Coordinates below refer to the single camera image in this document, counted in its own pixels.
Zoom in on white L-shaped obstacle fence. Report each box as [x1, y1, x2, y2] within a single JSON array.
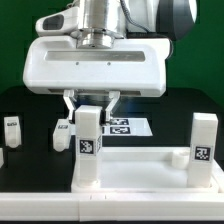
[[0, 149, 224, 222]]

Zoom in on white desk tabletop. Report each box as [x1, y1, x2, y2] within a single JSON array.
[[71, 147, 224, 194]]

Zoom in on white block at left edge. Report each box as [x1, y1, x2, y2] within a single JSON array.
[[0, 148, 4, 169]]

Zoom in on black cables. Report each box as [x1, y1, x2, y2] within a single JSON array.
[[119, 0, 149, 34]]

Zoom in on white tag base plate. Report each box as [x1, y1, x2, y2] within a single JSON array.
[[102, 118, 152, 136]]

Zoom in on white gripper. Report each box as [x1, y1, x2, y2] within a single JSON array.
[[23, 36, 171, 124]]

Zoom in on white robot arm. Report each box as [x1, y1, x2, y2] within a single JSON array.
[[23, 0, 197, 122]]

